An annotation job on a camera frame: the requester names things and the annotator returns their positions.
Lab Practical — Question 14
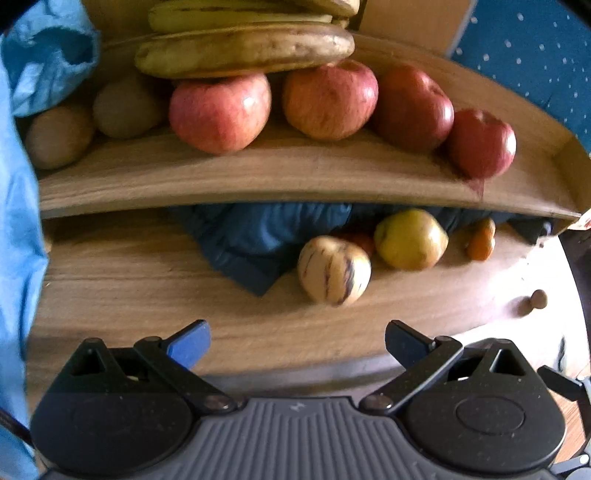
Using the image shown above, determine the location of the yellow-green apple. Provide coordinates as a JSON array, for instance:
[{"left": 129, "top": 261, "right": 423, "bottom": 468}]
[{"left": 374, "top": 209, "right": 450, "bottom": 271}]

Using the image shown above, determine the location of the red cherry tomato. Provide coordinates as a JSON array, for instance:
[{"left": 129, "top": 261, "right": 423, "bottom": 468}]
[{"left": 339, "top": 232, "right": 376, "bottom": 258}]

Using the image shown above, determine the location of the orange-red apple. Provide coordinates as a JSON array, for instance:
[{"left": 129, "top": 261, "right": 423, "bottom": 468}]
[{"left": 283, "top": 60, "right": 379, "bottom": 141}]

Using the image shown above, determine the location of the light blue garment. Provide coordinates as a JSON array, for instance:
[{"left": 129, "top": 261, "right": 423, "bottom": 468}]
[{"left": 0, "top": 0, "right": 101, "bottom": 480}]

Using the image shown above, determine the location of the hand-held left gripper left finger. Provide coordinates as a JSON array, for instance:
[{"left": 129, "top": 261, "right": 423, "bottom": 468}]
[{"left": 60, "top": 320, "right": 237, "bottom": 415}]

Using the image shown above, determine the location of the green-brown kiwi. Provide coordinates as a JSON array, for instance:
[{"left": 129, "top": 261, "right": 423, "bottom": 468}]
[{"left": 92, "top": 74, "right": 169, "bottom": 140}]

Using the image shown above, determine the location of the dark blue jacket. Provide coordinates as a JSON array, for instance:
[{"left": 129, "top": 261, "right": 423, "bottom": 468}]
[{"left": 168, "top": 203, "right": 555, "bottom": 297}]

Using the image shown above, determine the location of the small brown longan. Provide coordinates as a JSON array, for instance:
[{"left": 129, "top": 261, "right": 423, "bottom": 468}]
[{"left": 518, "top": 289, "right": 549, "bottom": 317}]

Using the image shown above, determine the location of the pale red apple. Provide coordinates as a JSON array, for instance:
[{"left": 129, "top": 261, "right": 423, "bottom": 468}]
[{"left": 168, "top": 71, "right": 272, "bottom": 155}]

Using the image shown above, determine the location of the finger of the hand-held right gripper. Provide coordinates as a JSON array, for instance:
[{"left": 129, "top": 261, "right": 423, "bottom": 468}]
[
  {"left": 537, "top": 364, "right": 591, "bottom": 403},
  {"left": 551, "top": 443, "right": 591, "bottom": 477}
]

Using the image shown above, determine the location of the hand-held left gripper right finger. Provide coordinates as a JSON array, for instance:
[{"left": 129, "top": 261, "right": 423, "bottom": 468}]
[{"left": 359, "top": 320, "right": 539, "bottom": 415}]

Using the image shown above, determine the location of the tan round fruit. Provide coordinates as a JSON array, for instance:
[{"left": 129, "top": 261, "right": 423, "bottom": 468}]
[{"left": 25, "top": 105, "right": 96, "bottom": 170}]

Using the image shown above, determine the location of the yellow banana bunch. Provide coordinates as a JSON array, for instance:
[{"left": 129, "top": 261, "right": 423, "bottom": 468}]
[{"left": 134, "top": 0, "right": 361, "bottom": 80}]

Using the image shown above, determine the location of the blue white-dotted cloth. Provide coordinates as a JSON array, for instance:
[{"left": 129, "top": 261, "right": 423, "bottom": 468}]
[{"left": 450, "top": 0, "right": 591, "bottom": 155}]

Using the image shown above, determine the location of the wooden desk shelf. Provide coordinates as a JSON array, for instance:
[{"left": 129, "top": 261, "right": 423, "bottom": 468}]
[{"left": 37, "top": 34, "right": 591, "bottom": 234}]

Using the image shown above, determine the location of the large dark red apple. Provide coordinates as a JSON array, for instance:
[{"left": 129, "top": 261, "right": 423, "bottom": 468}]
[{"left": 372, "top": 65, "right": 455, "bottom": 153}]

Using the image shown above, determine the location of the black cable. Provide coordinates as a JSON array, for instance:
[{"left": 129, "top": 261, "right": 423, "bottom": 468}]
[{"left": 0, "top": 406, "right": 31, "bottom": 446}]

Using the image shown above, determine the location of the small dark red apple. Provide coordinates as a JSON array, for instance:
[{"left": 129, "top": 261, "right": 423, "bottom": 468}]
[{"left": 445, "top": 108, "right": 517, "bottom": 180}]

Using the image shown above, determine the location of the dark-striped pepino melon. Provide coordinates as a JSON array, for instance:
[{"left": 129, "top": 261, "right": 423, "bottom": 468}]
[{"left": 297, "top": 235, "right": 372, "bottom": 306}]

